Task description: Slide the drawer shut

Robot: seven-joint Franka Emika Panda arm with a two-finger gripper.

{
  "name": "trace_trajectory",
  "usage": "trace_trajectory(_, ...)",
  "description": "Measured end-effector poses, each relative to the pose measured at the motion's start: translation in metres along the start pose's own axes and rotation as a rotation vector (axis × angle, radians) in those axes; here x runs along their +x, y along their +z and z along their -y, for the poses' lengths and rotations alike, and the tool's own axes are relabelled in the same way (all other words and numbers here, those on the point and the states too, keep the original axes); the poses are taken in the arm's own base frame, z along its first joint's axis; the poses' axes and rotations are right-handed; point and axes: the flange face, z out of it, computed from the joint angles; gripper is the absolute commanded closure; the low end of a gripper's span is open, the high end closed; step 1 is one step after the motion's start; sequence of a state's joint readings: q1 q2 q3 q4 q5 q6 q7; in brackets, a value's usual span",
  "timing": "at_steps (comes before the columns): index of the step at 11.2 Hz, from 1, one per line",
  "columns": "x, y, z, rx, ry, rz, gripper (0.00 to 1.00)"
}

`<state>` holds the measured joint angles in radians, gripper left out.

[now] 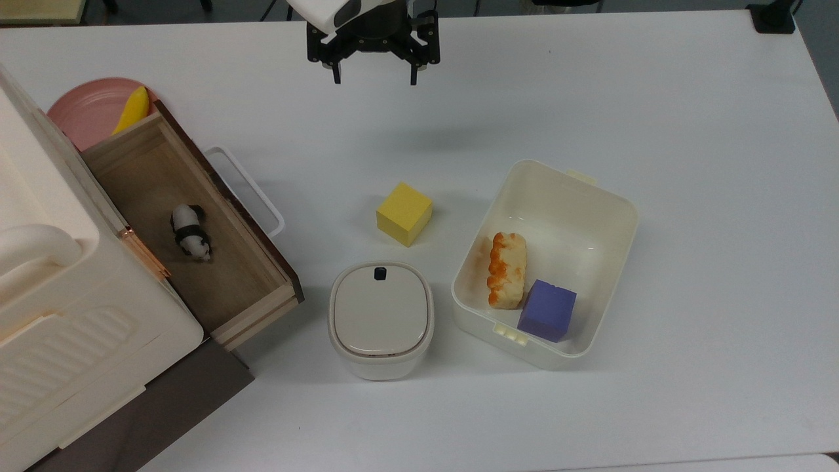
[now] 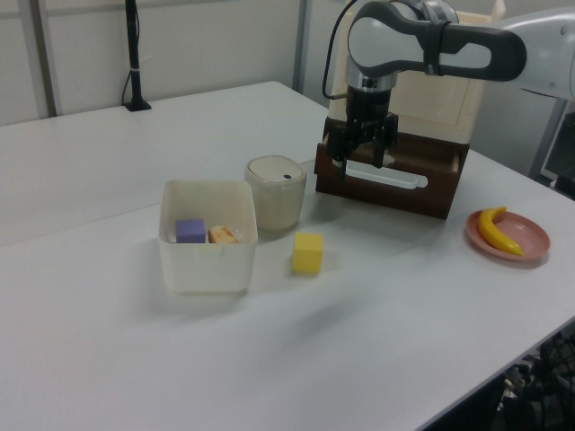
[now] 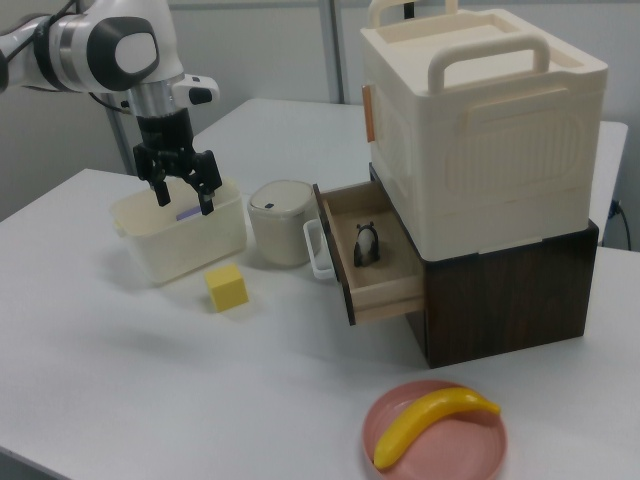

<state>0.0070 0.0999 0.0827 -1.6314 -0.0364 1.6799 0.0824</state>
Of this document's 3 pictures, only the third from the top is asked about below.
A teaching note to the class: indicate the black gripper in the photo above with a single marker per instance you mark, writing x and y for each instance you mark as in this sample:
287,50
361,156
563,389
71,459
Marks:
165,132

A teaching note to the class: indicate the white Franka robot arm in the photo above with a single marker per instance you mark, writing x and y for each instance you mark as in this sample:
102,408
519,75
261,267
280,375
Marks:
75,40

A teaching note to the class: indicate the purple card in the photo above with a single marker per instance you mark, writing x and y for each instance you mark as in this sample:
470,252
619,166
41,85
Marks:
189,214

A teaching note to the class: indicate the white plastic bin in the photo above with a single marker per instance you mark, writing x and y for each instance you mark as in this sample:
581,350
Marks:
180,235

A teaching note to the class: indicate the white lidded canister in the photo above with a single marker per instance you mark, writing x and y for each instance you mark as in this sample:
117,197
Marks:
280,220

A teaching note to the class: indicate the yellow foam cube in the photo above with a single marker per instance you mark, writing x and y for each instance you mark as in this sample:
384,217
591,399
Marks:
227,288

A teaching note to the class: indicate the black white panda figurine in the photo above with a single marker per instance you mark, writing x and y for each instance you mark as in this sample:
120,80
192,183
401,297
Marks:
366,245

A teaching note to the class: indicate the cream plastic storage box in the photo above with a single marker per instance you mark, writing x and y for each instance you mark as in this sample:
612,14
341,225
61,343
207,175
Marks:
480,130

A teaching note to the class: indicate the yellow banana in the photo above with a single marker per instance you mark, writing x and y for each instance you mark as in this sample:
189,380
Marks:
425,420

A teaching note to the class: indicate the dark wood cabinet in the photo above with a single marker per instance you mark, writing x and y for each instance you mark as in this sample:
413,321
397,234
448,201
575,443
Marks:
500,300

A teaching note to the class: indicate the pink plate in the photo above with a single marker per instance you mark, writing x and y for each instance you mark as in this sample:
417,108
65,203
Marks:
435,432

